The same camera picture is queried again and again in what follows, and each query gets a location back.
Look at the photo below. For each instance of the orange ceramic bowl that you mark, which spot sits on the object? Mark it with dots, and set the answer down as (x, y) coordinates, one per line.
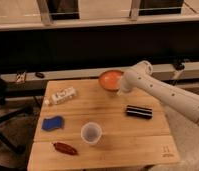
(108, 80)

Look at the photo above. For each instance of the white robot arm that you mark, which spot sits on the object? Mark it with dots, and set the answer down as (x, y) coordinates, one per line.
(140, 76)

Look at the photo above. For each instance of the black striped box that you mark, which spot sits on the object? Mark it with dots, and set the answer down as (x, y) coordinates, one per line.
(139, 112)

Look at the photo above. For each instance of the small dark object on ledge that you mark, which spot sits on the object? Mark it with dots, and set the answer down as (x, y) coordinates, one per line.
(39, 75)

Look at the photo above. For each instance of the blue sponge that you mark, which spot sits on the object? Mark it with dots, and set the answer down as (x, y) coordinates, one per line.
(52, 123)

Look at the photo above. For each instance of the red chip bag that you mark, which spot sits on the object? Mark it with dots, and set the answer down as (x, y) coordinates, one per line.
(64, 148)

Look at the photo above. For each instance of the small snack packet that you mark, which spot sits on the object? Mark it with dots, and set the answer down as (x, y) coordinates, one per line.
(21, 77)

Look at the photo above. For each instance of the black clamp on ledge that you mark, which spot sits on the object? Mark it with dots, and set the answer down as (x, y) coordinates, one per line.
(179, 67)

